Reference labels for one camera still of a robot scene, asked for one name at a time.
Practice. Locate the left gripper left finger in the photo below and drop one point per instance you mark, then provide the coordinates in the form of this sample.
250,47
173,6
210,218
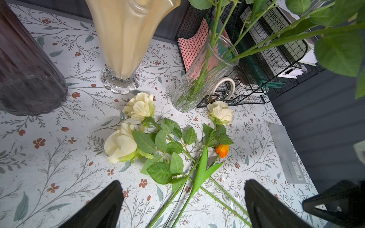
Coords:
101,212

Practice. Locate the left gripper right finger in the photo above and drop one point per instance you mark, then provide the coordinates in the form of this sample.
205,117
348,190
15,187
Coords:
266,211

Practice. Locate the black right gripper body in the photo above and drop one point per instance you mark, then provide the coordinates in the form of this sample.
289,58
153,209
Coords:
343,204

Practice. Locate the cream rose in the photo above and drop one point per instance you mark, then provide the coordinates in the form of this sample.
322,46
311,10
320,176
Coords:
140,107
221,115
163,146

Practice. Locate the orange tulip bud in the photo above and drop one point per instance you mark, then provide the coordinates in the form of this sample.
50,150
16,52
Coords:
203,173

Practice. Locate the grey flat card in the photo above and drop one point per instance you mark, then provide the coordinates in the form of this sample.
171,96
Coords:
287,155

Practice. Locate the masking tape roll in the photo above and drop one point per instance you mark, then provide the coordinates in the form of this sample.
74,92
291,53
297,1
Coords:
225,87

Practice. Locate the purple glass vase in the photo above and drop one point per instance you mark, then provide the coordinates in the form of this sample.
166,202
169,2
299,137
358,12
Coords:
30,83

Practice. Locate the clear glass vase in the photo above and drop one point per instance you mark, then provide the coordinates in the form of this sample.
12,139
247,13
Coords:
197,83

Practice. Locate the yellow ruffled vase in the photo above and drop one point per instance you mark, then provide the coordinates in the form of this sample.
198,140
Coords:
125,29

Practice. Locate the black wire desk organizer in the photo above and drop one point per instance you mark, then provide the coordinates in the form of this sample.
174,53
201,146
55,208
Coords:
293,62

